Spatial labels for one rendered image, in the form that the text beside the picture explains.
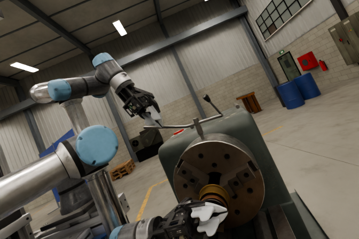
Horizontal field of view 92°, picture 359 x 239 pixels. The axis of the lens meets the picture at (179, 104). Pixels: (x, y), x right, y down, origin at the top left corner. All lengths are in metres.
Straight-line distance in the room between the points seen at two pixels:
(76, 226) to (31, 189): 0.52
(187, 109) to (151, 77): 3.06
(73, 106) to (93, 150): 0.59
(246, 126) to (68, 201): 0.86
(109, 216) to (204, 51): 11.28
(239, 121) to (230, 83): 10.61
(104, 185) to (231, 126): 0.53
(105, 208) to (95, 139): 0.27
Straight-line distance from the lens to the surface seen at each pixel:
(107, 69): 0.70
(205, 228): 0.54
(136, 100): 0.63
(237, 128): 0.77
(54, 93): 0.72
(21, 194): 0.56
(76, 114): 1.09
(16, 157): 14.81
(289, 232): 0.78
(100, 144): 0.55
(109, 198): 0.72
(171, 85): 10.90
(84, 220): 1.02
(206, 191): 0.57
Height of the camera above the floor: 1.35
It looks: 4 degrees up
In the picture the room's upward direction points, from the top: 24 degrees counter-clockwise
